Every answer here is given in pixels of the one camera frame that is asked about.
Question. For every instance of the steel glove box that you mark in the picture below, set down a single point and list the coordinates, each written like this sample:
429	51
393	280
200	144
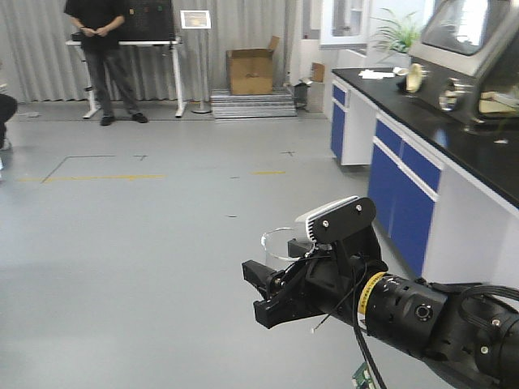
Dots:
470	52

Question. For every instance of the glass door wall cabinet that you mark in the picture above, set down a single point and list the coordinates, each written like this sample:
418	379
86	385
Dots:
344	24

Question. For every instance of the clear glass beaker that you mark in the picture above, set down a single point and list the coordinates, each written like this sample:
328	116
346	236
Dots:
279	249

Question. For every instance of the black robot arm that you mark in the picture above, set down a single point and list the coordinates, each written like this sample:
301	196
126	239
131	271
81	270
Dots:
467	334

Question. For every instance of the sign stand with picture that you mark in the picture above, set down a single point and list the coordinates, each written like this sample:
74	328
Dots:
200	22

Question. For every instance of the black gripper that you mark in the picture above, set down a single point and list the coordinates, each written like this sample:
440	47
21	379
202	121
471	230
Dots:
327	279

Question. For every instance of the green potted plant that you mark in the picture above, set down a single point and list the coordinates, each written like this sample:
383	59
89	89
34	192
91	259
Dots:
393	37

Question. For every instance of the white standing desk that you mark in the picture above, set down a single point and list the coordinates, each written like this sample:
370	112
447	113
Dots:
133	67

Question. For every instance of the cream coloured object on counter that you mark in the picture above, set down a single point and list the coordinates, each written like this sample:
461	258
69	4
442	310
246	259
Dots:
414	76

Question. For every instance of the black pegboard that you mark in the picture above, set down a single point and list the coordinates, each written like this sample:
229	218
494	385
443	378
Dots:
147	20

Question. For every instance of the green circuit board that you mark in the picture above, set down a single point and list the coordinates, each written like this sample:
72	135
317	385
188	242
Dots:
362	379

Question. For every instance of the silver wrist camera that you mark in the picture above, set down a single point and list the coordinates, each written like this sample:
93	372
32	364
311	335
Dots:
334	221

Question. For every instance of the small cardboard box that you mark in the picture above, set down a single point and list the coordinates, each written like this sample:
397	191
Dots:
317	72

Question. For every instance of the blue white lab cabinet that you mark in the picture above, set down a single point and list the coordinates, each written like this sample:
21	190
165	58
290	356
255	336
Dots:
446	195

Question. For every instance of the metal grate stack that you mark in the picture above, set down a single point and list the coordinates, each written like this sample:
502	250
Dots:
277	104

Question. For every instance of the person in black clothes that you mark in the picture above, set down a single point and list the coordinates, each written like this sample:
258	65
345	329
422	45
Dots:
99	22

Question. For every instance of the grey curtain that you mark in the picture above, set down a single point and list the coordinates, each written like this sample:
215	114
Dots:
38	66

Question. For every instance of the white papers on counter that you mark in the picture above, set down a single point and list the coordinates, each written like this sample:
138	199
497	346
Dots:
371	74

